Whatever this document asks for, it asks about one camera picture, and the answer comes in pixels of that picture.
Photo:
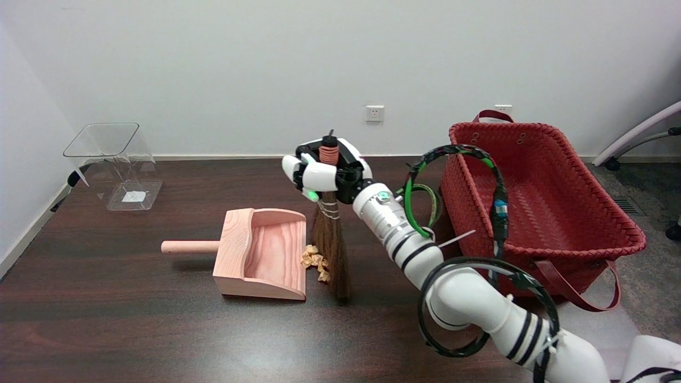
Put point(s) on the floor vent grille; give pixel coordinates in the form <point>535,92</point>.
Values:
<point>625,206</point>

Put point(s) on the white wall outlet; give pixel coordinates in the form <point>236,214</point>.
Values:
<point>374,114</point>
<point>503,108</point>

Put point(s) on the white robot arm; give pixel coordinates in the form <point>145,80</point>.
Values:
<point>457,298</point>

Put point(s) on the grey office chair base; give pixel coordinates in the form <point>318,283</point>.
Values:
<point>633,135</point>

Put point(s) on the brown straw hand broom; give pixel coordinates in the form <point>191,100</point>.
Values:
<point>332,250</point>

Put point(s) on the clear plastic container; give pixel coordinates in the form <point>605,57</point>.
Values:
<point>119,165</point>

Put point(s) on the red woven basket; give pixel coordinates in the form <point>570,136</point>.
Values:
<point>553,202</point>

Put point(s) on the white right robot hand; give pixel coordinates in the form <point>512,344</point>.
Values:
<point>330,173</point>

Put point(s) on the wooden dustpan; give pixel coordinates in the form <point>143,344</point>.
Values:
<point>266,255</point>

